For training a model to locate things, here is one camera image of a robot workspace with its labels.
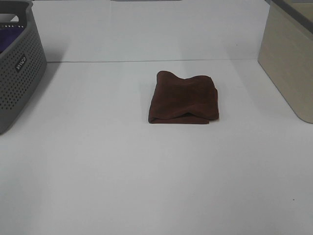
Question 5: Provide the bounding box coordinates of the brown towel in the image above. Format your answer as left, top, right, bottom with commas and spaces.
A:
148, 70, 219, 124

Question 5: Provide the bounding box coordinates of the grey perforated laundry basket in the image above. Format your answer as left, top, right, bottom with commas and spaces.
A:
0, 0, 47, 134

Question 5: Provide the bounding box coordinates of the purple cloth in basket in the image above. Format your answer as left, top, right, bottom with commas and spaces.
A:
0, 27, 23, 53

